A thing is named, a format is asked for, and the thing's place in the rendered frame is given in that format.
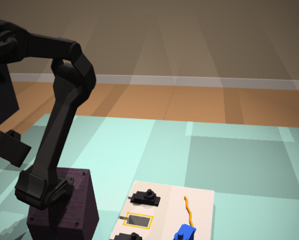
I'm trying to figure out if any blue micro servo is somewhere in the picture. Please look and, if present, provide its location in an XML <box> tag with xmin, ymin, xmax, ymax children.
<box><xmin>173</xmin><ymin>196</ymin><xmax>197</xmax><ymax>240</ymax></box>

